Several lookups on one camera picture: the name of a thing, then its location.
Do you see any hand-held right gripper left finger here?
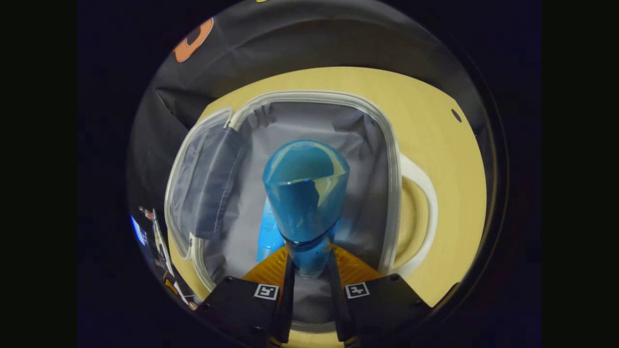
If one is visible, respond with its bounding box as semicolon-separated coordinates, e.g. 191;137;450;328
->
196;245;296;348

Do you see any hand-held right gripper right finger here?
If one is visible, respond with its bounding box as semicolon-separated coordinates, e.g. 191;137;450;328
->
329;245;432;348

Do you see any teal cylindrical bottle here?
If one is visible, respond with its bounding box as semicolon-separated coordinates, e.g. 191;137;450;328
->
255;197;287;264

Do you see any teal tapered bottle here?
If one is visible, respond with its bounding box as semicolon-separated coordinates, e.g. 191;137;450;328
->
263;139;350;280

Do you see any white suitcase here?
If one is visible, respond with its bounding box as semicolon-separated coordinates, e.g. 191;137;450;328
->
163;89;439;335

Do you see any black backdrop cloth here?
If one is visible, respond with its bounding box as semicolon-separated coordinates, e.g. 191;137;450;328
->
127;0;491;203

